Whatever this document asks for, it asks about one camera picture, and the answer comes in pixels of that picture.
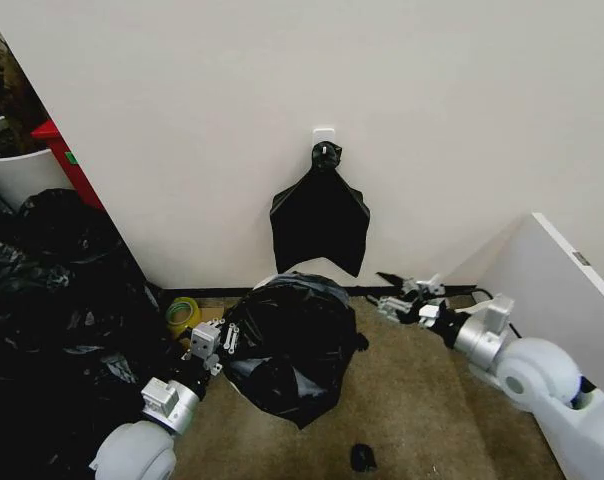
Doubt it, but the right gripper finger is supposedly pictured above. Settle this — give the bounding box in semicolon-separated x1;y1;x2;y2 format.
364;294;419;324
374;271;444;297

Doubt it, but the red box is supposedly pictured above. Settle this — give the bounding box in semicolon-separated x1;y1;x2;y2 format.
30;118;106;212

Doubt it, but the yellow-green tape roll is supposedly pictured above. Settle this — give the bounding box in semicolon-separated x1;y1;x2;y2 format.
163;296;202;340

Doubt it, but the white board furniture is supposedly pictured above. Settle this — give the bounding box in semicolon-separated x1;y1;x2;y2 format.
479;211;604;480

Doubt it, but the white wall hook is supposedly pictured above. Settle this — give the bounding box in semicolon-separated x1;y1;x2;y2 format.
311;128;336;157

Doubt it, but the pile of black garbage bags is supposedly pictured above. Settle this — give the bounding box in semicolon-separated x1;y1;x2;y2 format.
0;186;193;480

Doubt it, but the white plant pot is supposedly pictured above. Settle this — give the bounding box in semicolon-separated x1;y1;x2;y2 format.
0;115;77;213

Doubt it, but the black garbage bag on hook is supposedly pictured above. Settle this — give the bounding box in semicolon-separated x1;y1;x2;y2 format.
268;141;372;279

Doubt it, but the small black plastic scrap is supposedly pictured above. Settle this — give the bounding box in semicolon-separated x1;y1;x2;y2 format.
350;441;379;474

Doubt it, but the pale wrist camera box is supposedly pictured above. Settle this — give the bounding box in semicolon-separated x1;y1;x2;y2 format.
418;303;443;329
189;321;221;359

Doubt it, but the black garbage bag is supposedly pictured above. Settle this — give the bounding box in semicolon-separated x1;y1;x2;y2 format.
222;271;370;432
268;141;372;279

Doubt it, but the black robot wrist cable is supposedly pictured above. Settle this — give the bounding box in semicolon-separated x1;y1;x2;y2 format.
453;283;529;343

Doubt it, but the dark potted plant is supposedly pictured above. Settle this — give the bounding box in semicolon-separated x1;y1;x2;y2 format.
0;8;50;154

